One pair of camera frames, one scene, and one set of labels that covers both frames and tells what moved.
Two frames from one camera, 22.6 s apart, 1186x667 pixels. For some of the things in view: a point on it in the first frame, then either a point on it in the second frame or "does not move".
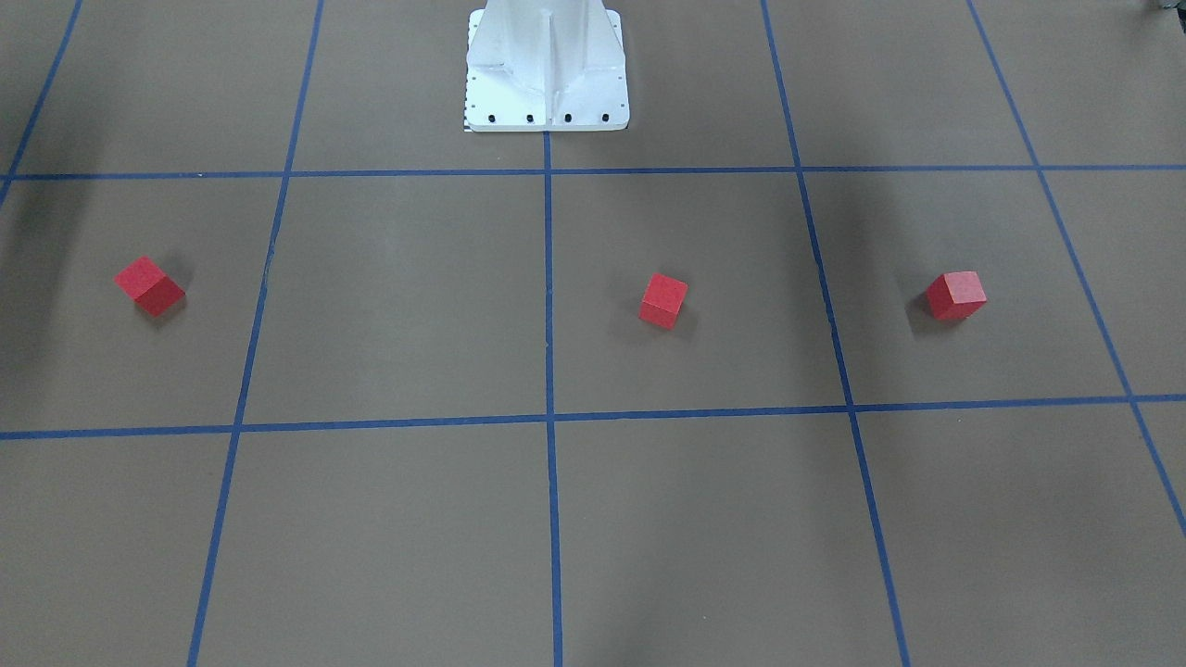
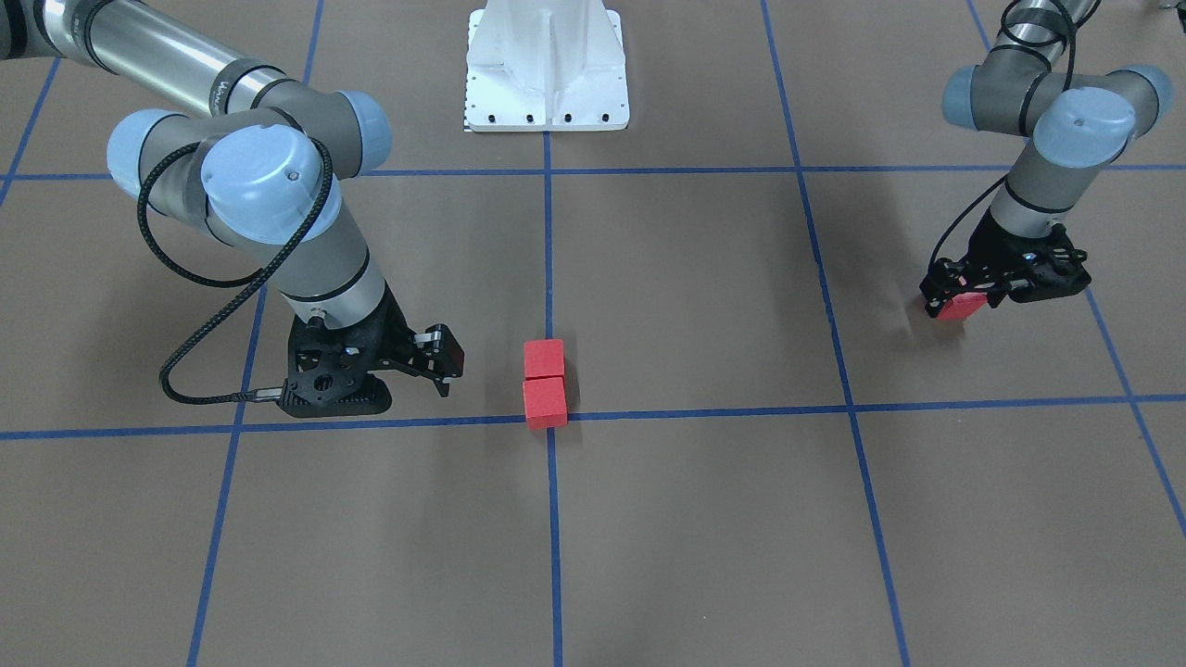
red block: (150, 288) -> (546, 402)
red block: (662, 301) -> (544, 358)
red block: (956, 295) does not move
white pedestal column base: (545, 66) does not move
